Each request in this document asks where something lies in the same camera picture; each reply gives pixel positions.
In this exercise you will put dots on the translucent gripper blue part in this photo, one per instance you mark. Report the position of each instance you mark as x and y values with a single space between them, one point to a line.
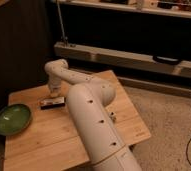
54 91

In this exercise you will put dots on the black white board eraser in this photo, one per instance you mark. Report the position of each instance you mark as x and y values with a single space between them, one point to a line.
49 103

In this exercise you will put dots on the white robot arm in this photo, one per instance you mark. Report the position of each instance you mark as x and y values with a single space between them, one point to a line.
86 101

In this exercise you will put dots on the wooden shelf beam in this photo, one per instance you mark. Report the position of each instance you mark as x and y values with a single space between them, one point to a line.
121 59

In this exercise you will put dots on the metal pole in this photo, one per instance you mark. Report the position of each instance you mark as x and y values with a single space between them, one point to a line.
64 37

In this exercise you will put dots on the green bowl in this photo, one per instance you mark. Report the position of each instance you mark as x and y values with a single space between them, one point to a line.
14 119

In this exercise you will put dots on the small white bottle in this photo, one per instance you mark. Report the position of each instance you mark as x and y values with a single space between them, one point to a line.
113 116

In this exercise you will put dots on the upper wooden shelf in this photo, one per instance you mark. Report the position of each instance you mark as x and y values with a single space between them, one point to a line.
137 6

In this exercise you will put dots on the black handle on beam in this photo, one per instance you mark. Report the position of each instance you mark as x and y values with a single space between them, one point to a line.
166 61

